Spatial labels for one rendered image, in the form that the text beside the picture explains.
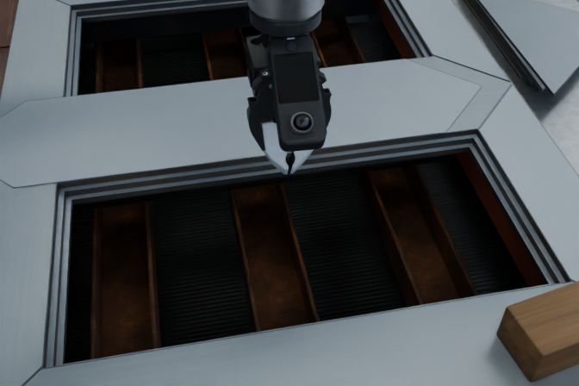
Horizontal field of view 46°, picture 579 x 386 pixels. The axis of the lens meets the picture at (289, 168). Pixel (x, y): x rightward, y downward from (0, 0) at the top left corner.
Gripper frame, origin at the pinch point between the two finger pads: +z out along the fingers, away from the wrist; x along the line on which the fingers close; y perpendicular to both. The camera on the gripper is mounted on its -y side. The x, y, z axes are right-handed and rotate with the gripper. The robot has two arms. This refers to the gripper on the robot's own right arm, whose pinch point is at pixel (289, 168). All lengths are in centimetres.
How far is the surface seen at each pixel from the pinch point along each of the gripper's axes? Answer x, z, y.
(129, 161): 18.9, 5.8, 11.3
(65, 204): 27.3, 7.5, 6.7
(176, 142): 12.7, 5.8, 14.0
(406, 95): -20.7, 5.8, 18.1
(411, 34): -27.3, 6.8, 35.2
